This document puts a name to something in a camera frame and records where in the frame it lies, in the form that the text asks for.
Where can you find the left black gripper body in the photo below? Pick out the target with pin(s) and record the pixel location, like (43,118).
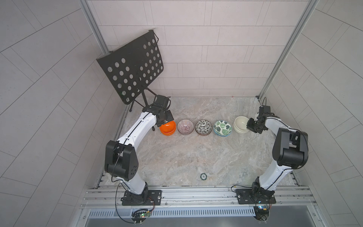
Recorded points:
(167,117)

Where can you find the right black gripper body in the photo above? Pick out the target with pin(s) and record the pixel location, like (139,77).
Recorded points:
(254,126)

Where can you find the cream bowl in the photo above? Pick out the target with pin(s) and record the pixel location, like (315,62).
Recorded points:
(241,123)
(240,131)

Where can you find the orange bowl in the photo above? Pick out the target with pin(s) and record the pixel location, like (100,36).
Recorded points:
(168,128)

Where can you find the purple striped bowl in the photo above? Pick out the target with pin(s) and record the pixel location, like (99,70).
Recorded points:
(185,127)

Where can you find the small green leaf bowl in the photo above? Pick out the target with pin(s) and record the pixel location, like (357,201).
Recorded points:
(222,128)

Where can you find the black floral bowl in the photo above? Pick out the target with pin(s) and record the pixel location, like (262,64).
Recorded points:
(203,127)

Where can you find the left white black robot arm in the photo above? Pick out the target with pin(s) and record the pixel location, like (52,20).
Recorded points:
(121,160)

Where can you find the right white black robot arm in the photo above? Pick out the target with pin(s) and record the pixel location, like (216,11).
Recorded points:
(290,150)

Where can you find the black perforated music stand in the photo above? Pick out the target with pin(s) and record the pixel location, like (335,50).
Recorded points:
(133,67)

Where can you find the small green tape roll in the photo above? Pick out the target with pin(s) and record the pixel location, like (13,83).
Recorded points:
(203,176)

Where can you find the right circuit board connector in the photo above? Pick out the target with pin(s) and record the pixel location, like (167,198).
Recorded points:
(261,213)

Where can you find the circuit board connector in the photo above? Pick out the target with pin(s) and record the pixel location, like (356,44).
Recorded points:
(261,213)
(139,216)

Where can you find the left circuit board connector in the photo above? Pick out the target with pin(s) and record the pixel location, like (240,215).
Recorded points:
(139,216)

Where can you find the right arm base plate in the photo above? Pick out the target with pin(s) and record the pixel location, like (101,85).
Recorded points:
(248,196)

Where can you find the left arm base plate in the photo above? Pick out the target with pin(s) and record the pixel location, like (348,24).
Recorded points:
(149,198)

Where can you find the aluminium mounting rail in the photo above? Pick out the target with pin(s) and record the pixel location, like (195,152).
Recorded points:
(195,196)

